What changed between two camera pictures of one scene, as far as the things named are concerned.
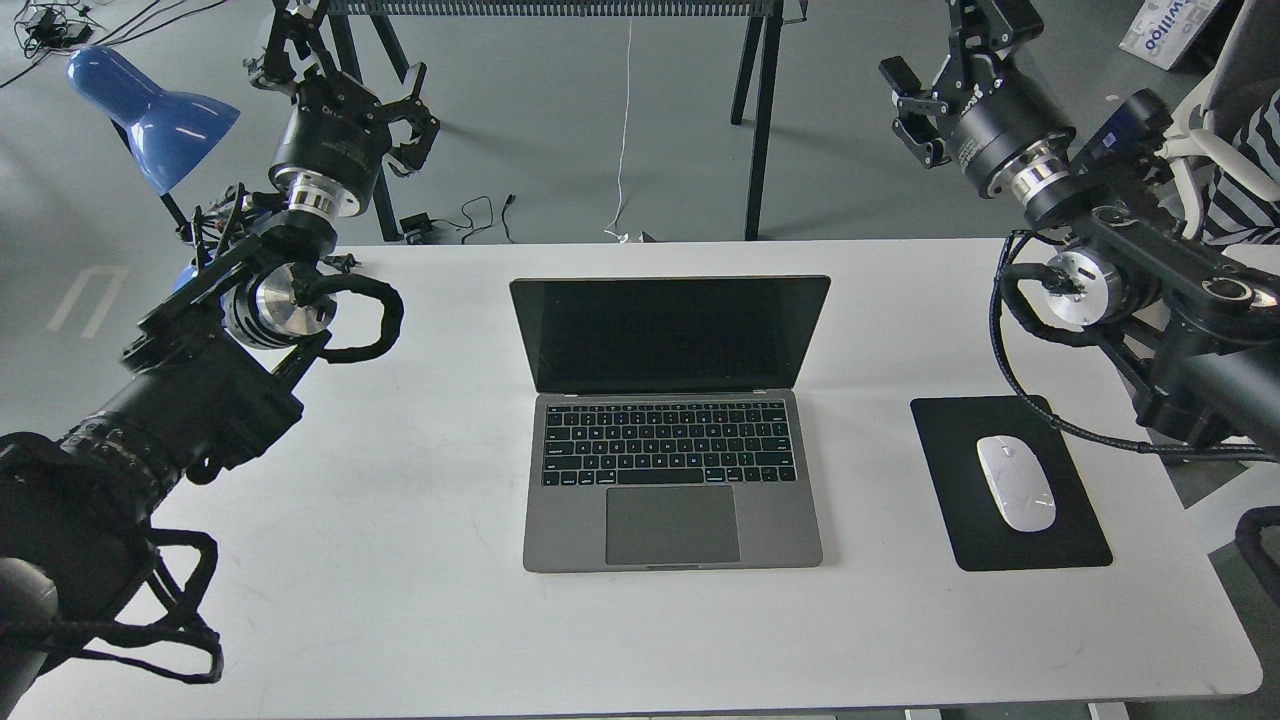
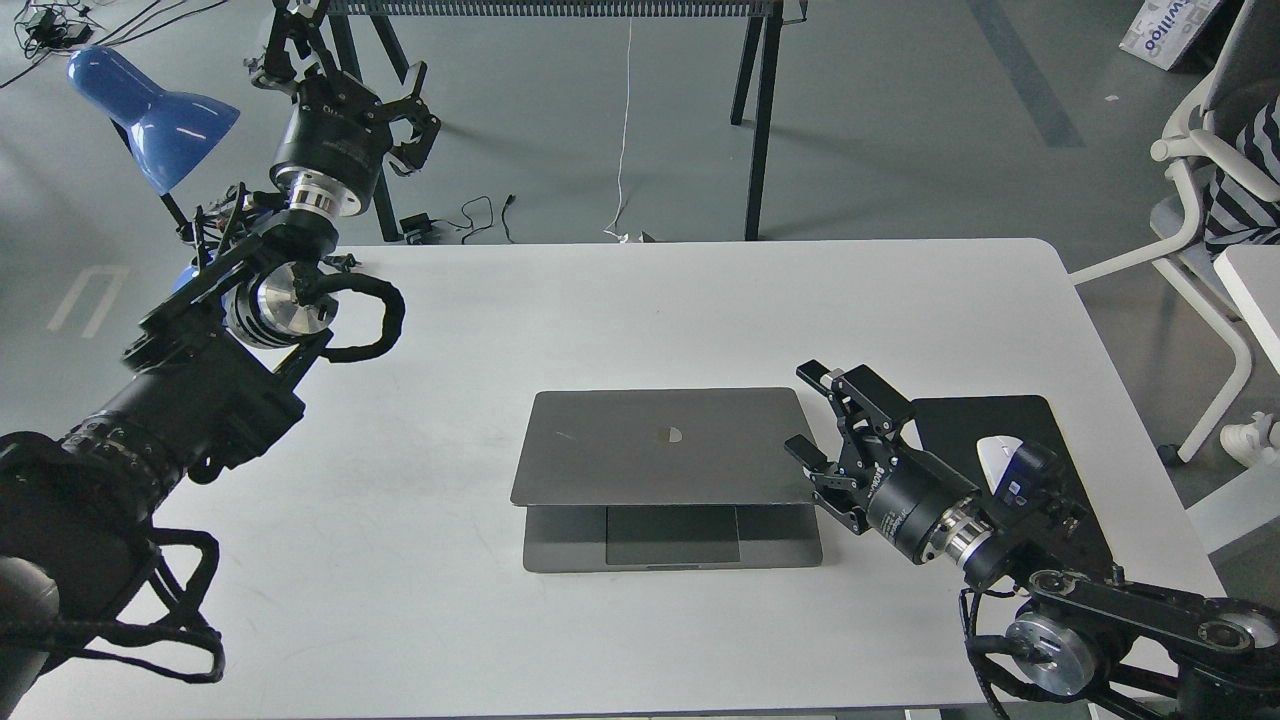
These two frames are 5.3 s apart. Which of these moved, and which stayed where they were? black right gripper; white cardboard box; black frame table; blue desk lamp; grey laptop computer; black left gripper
Moved: black right gripper; grey laptop computer
Stayed: black left gripper; black frame table; blue desk lamp; white cardboard box
